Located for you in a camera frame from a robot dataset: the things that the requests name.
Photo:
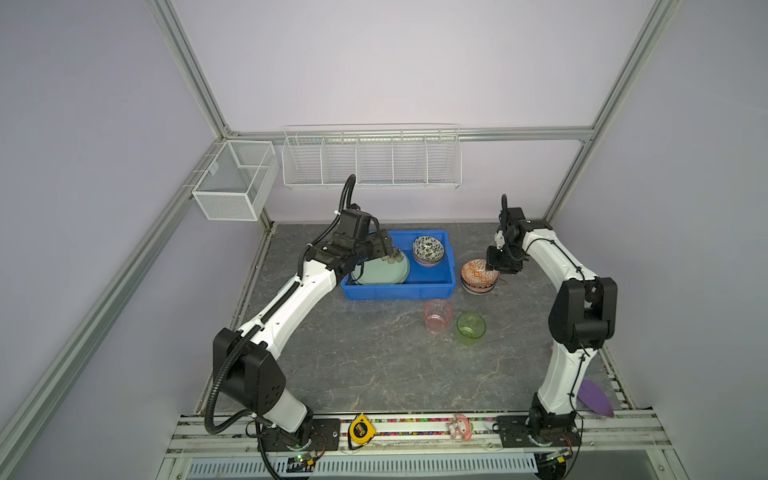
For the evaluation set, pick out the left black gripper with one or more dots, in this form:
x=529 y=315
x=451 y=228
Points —
x=381 y=243

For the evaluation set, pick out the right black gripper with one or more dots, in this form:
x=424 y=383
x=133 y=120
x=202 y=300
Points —
x=491 y=262

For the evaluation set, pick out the light green flower plate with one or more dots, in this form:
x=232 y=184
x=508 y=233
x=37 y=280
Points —
x=388 y=270

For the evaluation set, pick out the black white leaf bowl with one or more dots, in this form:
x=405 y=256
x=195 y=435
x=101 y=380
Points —
x=427 y=246

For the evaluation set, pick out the orange red patterned bowl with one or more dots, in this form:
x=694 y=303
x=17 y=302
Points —
x=475 y=274

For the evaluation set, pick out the pink patterned bowl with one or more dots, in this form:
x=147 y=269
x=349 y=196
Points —
x=427 y=263

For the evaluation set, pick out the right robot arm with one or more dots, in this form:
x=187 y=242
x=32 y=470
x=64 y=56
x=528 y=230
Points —
x=581 y=319

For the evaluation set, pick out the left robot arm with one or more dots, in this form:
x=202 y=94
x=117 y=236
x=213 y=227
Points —
x=247 y=380

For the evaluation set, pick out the blue plastic bin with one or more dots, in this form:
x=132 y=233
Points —
x=422 y=283

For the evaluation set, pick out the stacked patterned bowls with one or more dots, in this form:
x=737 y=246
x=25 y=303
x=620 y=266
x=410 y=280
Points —
x=478 y=290

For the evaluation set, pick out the pink transparent cup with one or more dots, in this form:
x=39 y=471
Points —
x=438 y=314

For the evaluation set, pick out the green transparent cup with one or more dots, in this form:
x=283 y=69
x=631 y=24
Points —
x=470 y=328

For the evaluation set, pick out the purple pink spatula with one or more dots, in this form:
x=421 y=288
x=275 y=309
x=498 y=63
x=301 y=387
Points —
x=594 y=398

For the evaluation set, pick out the white mesh box basket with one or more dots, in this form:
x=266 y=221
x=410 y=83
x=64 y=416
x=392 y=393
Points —
x=238 y=180

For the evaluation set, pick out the pink toy figure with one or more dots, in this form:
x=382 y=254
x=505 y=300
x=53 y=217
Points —
x=460 y=428

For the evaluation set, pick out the yellow tape measure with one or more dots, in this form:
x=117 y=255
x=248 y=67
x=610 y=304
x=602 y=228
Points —
x=360 y=432

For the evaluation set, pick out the white vent grille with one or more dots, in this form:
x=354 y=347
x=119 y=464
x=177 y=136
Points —
x=369 y=466

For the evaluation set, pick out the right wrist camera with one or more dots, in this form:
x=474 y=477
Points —
x=499 y=240

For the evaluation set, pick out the white wire shelf basket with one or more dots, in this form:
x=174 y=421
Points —
x=378 y=155

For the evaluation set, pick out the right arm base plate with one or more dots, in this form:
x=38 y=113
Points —
x=518 y=431

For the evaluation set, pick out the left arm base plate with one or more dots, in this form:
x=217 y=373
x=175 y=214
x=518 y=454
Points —
x=314 y=434

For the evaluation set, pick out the aluminium front rail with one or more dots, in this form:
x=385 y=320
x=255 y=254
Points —
x=428 y=433

